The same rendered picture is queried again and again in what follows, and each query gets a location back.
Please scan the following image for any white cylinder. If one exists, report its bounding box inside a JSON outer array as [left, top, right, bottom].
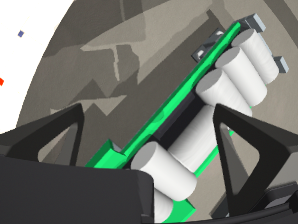
[[131, 141, 197, 201], [231, 29, 279, 84], [215, 47, 267, 107], [154, 188, 173, 223], [196, 69, 252, 117]]

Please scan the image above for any black shallow rectangular tray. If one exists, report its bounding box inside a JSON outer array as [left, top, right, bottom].
[[211, 197, 229, 219]]

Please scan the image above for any grey metal cylinder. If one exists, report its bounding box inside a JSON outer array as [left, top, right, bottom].
[[167, 105, 217, 173]]

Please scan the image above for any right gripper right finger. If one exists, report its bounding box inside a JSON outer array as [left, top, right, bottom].
[[213, 103, 298, 216]]

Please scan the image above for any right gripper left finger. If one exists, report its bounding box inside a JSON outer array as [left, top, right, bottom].
[[0, 103, 85, 166]]

